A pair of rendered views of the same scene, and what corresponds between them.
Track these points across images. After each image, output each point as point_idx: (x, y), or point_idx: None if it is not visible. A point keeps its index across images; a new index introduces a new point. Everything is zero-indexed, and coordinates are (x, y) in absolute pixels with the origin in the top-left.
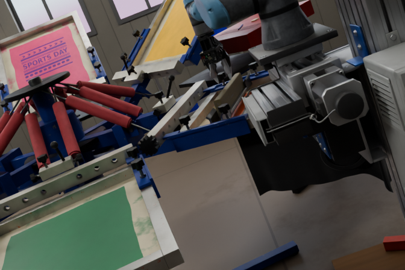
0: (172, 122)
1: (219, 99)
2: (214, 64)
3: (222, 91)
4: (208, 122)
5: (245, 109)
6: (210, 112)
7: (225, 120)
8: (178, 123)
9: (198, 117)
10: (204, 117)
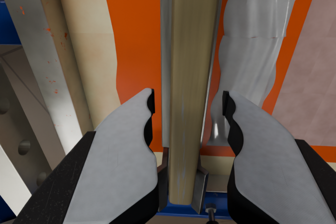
0: (28, 162)
1: (190, 202)
2: (147, 216)
3: (182, 141)
4: (112, 91)
5: (226, 77)
6: (160, 192)
7: (206, 216)
8: (27, 124)
9: (72, 89)
10: (69, 37)
